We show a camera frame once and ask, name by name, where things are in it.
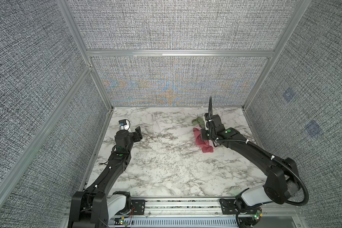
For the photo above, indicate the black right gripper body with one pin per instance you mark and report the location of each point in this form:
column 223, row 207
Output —
column 207, row 134

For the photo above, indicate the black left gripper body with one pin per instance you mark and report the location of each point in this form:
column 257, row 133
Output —
column 129, row 137

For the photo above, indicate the dark pink cloth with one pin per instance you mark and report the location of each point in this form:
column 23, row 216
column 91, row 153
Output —
column 203, row 145

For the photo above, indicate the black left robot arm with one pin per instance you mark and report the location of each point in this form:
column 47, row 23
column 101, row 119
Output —
column 89, row 208

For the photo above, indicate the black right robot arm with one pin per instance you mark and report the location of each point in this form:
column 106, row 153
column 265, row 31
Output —
column 282, row 181

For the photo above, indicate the green cloth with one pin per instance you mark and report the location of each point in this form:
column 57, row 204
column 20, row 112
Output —
column 199, row 121

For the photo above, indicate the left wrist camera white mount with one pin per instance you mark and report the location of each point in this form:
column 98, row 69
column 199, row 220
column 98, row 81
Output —
column 124, row 124

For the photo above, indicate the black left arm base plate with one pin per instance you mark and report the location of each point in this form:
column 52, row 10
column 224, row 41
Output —
column 137, row 207

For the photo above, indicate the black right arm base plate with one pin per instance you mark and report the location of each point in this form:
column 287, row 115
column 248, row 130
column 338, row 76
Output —
column 230, row 205

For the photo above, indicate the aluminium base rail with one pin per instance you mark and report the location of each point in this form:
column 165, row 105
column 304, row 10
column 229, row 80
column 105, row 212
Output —
column 205, row 212

